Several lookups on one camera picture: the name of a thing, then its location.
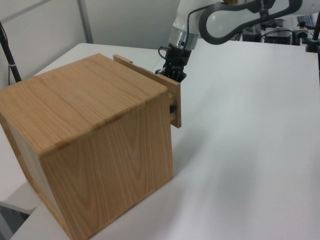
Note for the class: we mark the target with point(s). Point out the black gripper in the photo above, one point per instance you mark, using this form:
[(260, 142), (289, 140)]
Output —
[(178, 55)]

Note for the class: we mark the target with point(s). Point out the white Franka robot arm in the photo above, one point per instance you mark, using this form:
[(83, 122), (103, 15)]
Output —
[(220, 20)]

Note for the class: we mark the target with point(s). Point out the black tripod pole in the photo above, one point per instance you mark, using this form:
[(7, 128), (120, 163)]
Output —
[(8, 50)]

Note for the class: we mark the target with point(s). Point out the white side table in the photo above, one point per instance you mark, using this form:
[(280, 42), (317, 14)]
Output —
[(20, 200)]

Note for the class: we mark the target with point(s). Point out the oak wooden cabinet box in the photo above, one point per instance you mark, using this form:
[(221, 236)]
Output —
[(87, 112)]

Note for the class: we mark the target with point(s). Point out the grey partition post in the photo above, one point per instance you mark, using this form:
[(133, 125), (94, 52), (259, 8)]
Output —
[(86, 22)]

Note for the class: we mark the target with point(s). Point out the light wooden drawer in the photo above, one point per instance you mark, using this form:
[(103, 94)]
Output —
[(176, 100)]

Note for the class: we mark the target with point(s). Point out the black clamp with post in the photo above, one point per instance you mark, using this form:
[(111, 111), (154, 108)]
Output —
[(312, 46)]

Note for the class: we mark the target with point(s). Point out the black electronics box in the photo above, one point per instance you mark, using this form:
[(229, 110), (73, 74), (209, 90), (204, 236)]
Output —
[(277, 40)]

